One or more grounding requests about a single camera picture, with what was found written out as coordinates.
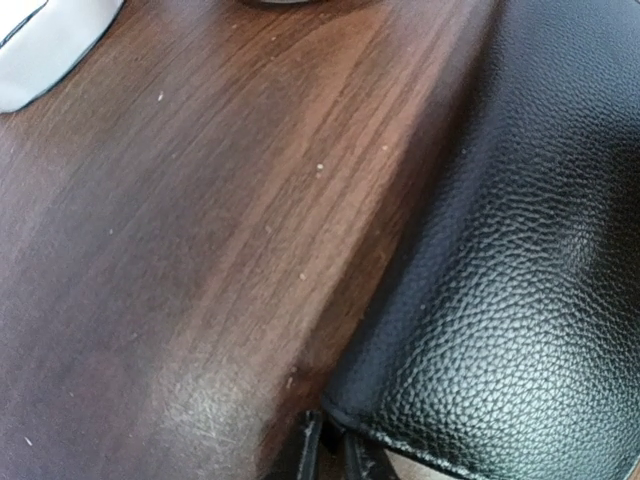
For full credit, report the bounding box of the black zip tool case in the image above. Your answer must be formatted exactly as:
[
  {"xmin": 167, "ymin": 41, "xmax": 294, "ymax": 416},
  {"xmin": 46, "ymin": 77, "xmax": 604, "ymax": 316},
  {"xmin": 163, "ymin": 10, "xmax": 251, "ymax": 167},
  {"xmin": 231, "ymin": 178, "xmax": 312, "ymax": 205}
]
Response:
[{"xmin": 323, "ymin": 1, "xmax": 639, "ymax": 479}]

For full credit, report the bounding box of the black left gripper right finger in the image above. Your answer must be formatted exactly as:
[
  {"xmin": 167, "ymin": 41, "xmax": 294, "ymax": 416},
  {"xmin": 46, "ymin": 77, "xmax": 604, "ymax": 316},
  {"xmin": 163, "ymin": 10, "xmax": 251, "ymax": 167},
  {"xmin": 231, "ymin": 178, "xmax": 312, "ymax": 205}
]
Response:
[{"xmin": 343, "ymin": 433, "xmax": 395, "ymax": 480}]

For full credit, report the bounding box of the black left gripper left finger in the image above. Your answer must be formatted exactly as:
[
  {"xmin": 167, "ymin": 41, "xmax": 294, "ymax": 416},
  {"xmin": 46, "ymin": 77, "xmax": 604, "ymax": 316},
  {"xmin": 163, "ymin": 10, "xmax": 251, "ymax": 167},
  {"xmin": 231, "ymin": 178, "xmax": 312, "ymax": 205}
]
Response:
[{"xmin": 280, "ymin": 410, "xmax": 324, "ymax": 480}]

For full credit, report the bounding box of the white scalloped bowl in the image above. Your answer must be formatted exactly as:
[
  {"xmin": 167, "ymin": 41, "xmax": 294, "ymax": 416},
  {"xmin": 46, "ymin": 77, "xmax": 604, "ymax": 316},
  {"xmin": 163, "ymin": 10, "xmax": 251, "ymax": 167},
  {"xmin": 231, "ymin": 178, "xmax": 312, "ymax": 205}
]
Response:
[{"xmin": 1, "ymin": 0, "xmax": 123, "ymax": 113}]

